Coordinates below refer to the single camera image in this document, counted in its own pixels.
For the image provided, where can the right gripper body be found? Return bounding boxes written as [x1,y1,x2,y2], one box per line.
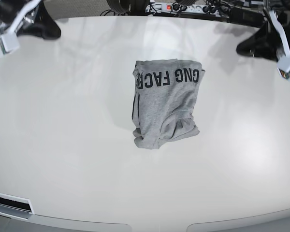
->
[0,0,39,31]

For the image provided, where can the grey t-shirt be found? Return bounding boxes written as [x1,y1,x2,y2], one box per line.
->
[131,59,205,149]

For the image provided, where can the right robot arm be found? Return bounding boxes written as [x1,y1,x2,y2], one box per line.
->
[0,0,61,40]

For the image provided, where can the black box background right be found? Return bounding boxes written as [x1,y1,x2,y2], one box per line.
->
[228,7,264,28]

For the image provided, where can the white power strip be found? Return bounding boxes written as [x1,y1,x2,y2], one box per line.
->
[145,2,232,16]

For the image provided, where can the black coiled cable bundle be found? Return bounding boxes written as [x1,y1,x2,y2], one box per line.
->
[106,0,145,15]

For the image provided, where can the white slotted bracket table edge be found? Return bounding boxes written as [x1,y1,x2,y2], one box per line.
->
[0,193,35,220]

